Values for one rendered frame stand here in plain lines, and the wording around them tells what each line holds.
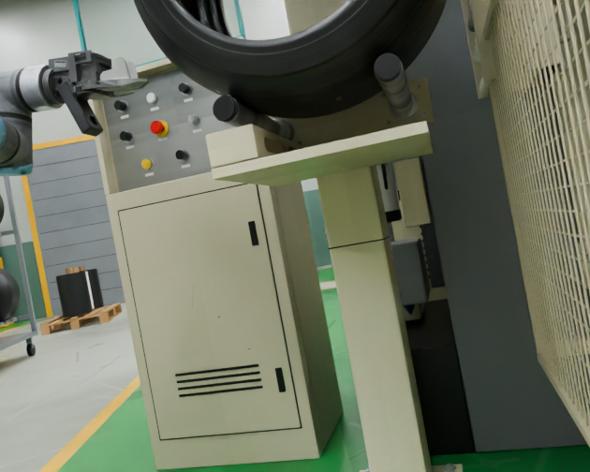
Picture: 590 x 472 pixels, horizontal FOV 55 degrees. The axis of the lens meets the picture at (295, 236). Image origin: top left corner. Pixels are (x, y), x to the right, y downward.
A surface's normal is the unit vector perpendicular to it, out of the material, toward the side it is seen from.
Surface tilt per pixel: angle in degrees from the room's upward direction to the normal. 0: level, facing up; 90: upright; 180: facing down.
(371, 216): 90
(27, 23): 90
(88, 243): 90
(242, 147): 90
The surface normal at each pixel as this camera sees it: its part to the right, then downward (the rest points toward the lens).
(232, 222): -0.26, 0.05
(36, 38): 0.02, 0.00
